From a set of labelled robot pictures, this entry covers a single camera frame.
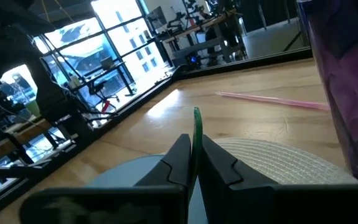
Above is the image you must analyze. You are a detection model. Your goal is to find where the black desk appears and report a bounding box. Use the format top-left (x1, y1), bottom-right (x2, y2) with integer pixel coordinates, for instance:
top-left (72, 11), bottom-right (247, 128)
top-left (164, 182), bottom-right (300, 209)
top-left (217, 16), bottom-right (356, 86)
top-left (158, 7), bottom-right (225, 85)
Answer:
top-left (68, 60), bottom-right (136, 98)

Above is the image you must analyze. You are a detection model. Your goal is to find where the blue-lit device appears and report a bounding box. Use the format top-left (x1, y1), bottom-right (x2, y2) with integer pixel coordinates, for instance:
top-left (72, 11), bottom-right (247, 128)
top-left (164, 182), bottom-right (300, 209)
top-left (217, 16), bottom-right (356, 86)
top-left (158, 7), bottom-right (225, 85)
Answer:
top-left (186, 52), bottom-right (202, 67)

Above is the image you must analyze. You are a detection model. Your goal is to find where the white woven round placemat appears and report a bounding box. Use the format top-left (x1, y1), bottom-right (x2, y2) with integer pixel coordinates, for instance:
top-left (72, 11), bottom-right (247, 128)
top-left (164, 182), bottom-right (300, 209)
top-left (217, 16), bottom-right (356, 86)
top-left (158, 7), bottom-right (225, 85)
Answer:
top-left (163, 137), bottom-right (358, 186)

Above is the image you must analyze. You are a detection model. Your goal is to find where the large paned window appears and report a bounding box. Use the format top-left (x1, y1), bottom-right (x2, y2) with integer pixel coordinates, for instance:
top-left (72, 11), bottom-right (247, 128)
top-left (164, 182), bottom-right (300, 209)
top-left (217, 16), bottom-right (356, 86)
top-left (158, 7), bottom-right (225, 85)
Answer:
top-left (32, 0), bottom-right (174, 104)

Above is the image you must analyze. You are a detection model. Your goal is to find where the wooden workbench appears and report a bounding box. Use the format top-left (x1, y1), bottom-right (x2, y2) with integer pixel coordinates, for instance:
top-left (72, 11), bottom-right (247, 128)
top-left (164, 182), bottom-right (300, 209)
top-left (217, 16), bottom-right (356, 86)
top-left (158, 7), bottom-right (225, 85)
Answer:
top-left (162, 8), bottom-right (248, 63)

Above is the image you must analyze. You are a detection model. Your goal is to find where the black office chair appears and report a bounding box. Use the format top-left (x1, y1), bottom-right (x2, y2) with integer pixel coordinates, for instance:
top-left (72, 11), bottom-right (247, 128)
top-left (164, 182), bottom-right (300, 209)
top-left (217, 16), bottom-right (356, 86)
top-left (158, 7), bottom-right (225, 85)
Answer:
top-left (86, 80), bottom-right (121, 114)

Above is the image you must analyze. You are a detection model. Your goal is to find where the gold spoon with green handle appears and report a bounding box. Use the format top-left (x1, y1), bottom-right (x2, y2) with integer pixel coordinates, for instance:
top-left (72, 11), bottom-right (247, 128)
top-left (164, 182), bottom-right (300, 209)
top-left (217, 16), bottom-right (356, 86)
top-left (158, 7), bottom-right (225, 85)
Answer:
top-left (187, 106), bottom-right (204, 202)

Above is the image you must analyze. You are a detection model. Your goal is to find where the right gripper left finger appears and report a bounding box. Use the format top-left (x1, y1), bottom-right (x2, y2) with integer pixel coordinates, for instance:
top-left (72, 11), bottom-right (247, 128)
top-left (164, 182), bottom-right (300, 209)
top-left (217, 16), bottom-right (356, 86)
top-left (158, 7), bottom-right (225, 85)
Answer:
top-left (19, 133), bottom-right (194, 224)

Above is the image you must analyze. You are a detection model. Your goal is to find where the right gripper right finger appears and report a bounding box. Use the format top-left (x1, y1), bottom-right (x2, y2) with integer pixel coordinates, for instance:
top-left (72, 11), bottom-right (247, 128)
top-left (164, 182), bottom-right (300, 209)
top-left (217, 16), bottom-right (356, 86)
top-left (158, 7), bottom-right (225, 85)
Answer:
top-left (198, 135), bottom-right (358, 224)

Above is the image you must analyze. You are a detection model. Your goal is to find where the purple faceted plastic cup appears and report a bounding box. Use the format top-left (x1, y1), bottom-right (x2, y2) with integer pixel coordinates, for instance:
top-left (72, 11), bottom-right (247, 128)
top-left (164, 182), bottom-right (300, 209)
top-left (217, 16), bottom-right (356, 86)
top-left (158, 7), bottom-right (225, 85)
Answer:
top-left (296, 0), bottom-right (358, 185)

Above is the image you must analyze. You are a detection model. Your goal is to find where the pink drinking straw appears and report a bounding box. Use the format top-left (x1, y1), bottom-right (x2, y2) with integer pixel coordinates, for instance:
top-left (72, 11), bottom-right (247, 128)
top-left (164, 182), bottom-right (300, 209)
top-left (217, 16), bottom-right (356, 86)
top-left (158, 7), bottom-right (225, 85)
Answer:
top-left (215, 91), bottom-right (332, 112)

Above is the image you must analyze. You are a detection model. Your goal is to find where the light blue bowl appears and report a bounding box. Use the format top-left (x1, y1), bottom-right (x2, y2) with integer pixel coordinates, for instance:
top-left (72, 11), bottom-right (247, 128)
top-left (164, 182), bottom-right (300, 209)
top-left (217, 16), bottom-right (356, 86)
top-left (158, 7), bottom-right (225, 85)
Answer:
top-left (87, 154), bottom-right (209, 224)

